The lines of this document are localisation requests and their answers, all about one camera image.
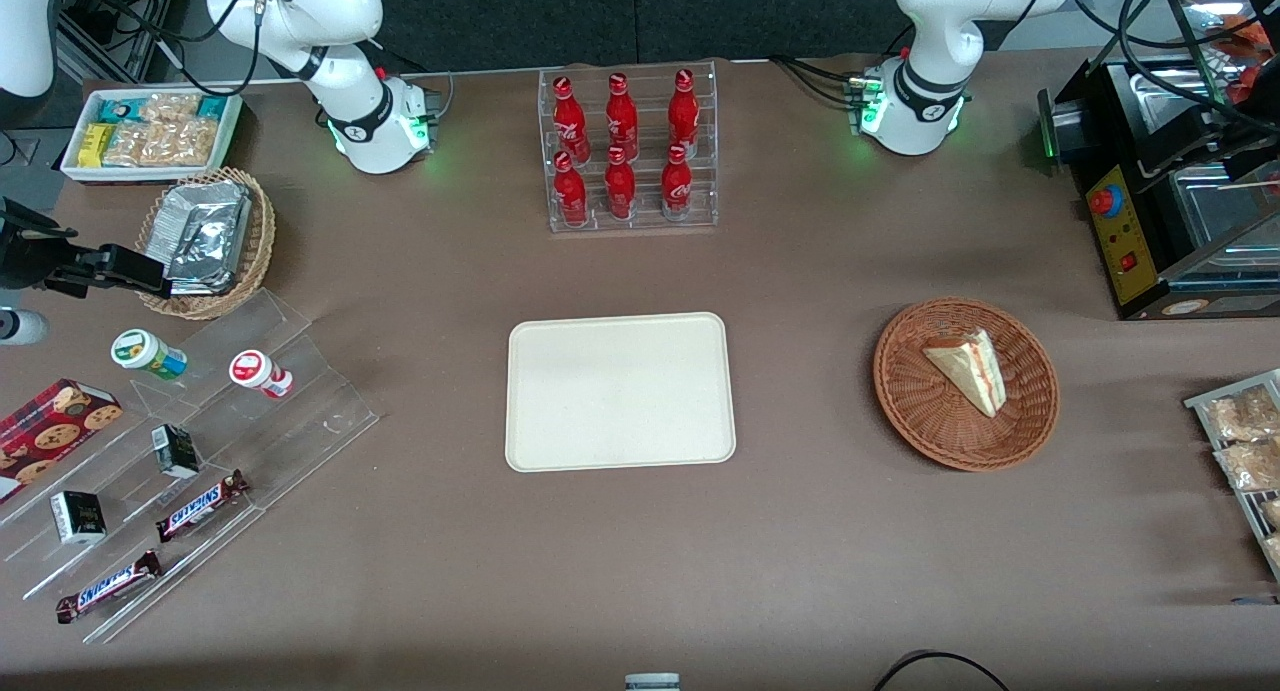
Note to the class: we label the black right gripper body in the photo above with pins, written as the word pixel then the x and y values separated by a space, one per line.
pixel 28 261

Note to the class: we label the small black carton box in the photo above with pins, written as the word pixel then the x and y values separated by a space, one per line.
pixel 176 451
pixel 78 517

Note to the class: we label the brown round wicker basket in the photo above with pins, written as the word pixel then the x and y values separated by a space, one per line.
pixel 920 421

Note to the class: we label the cream plastic tray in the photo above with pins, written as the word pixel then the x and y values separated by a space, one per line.
pixel 620 391

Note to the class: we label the clear acrylic bottle rack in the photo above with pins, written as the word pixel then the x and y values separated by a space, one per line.
pixel 628 226

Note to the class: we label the black food warmer machine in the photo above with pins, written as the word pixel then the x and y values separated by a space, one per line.
pixel 1125 241

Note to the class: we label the green lidded cup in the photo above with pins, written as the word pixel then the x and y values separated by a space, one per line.
pixel 145 353

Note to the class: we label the white rectangular snack tray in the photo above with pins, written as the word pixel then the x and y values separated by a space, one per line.
pixel 72 166

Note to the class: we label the clear bag of crackers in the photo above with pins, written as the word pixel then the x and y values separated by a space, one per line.
pixel 1245 414
pixel 1250 464

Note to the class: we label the grey snack display rack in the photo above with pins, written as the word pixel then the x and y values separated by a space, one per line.
pixel 1200 403

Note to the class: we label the yellow snack pack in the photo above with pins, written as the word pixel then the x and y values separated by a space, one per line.
pixel 94 145

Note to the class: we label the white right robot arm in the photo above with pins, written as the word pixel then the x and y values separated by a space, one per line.
pixel 300 11

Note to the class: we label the teal snack pack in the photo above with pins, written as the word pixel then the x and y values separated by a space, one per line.
pixel 118 109

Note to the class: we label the light wicker basket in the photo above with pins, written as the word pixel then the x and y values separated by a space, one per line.
pixel 255 241

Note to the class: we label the clear bag of nut snacks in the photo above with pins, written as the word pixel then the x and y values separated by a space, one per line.
pixel 165 143

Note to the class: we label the red chocolate chip cookie box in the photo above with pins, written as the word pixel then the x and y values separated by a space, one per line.
pixel 50 436

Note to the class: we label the triangular wrapped sandwich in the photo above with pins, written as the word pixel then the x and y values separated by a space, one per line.
pixel 968 369

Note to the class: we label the aluminium foil container stack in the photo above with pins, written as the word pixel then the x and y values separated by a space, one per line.
pixel 205 236

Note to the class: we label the clear acrylic stepped stand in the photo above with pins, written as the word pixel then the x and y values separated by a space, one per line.
pixel 290 411

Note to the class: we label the Snickers chocolate bar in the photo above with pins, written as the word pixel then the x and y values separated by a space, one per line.
pixel 108 586
pixel 200 506

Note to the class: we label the grey white cylindrical object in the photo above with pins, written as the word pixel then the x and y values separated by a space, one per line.
pixel 652 683

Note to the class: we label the red soda cans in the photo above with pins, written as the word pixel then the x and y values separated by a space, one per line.
pixel 570 193

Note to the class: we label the red cola bottle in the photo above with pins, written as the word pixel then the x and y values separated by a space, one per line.
pixel 620 187
pixel 677 183
pixel 621 119
pixel 684 113
pixel 570 121

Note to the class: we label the red lidded cup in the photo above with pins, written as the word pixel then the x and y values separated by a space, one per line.
pixel 255 371

